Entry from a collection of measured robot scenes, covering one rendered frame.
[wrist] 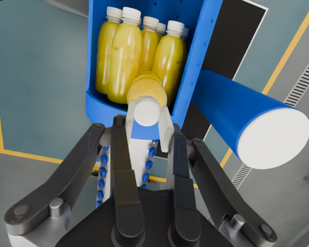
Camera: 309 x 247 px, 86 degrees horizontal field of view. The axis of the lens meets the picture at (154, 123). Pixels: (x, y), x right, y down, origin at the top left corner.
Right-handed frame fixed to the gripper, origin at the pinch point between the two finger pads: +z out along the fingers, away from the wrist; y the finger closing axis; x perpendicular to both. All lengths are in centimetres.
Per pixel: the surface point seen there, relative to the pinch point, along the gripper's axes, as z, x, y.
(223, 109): 53, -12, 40
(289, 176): 137, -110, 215
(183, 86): 16.6, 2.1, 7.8
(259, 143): 33, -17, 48
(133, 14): 23.3, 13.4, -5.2
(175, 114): 16.7, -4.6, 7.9
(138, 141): 44, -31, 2
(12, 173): 137, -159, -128
